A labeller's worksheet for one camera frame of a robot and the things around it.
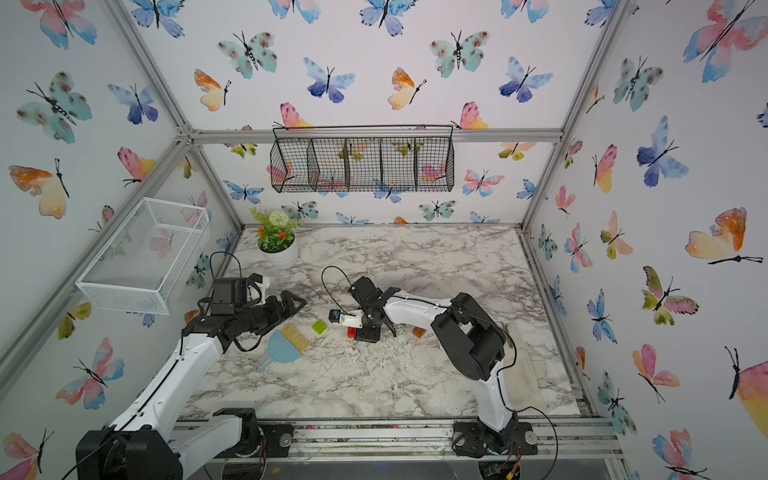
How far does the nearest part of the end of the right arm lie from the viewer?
27.3 inches

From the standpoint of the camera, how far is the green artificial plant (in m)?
0.96

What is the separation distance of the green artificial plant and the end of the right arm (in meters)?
0.36
